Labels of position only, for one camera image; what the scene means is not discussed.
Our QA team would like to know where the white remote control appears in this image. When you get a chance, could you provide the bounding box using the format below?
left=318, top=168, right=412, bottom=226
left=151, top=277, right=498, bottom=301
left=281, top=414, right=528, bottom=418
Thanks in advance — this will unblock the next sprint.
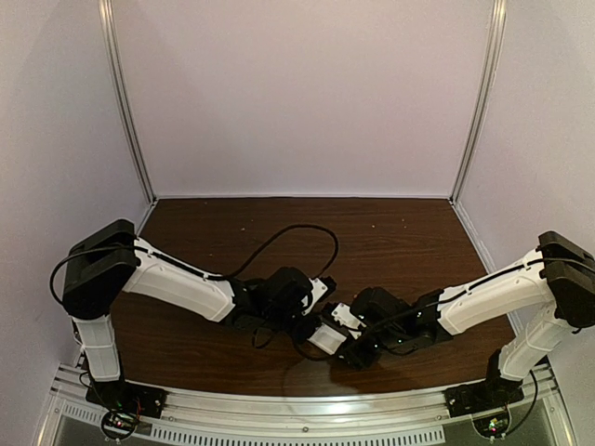
left=308, top=324, right=348, bottom=355

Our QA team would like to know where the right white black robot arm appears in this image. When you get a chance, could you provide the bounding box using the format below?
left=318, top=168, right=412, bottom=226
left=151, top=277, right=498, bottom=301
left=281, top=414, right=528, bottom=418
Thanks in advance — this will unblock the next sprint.
left=336, top=231, right=594, bottom=411

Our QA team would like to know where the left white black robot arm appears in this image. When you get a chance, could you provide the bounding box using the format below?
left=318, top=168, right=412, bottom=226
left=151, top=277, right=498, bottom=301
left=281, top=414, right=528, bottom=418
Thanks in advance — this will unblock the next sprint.
left=50, top=219, right=336, bottom=413

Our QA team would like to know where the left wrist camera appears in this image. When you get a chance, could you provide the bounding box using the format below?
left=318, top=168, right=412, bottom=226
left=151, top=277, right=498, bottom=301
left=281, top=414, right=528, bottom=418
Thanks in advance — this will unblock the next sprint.
left=301, top=277, right=337, bottom=315

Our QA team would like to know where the left black braided cable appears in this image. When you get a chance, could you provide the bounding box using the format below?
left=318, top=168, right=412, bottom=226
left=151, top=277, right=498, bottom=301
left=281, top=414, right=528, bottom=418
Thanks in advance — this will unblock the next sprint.
left=49, top=225, right=339, bottom=308

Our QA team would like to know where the black braided cable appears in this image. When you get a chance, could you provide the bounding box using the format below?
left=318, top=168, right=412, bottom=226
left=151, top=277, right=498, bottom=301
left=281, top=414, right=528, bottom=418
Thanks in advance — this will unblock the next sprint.
left=295, top=245, right=595, bottom=363
left=49, top=225, right=339, bottom=308

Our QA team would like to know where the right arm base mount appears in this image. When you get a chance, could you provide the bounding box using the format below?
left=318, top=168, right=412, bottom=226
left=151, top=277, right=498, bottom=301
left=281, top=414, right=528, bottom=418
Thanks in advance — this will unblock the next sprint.
left=443, top=380, right=524, bottom=440

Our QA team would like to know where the right black braided cable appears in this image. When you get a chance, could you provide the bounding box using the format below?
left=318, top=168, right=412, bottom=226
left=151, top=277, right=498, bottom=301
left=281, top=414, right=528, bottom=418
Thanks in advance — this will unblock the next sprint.
left=295, top=245, right=595, bottom=363

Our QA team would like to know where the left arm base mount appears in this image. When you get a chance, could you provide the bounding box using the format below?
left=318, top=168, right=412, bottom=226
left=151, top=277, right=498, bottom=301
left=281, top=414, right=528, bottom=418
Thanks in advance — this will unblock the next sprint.
left=86, top=380, right=167, bottom=442

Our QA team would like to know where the right aluminium corner post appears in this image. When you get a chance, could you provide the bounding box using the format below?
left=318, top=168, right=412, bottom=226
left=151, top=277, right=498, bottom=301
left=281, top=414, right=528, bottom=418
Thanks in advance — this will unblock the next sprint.
left=450, top=0, right=508, bottom=205

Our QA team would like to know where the aluminium corner post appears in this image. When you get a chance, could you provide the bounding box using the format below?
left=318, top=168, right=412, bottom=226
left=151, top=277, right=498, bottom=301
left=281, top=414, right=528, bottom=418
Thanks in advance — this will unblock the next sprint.
left=98, top=0, right=157, bottom=205
left=450, top=0, right=508, bottom=205

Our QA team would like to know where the left aluminium corner post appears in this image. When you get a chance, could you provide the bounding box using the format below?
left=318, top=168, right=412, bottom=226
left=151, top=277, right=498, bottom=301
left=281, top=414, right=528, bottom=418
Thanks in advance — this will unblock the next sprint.
left=98, top=0, right=157, bottom=205

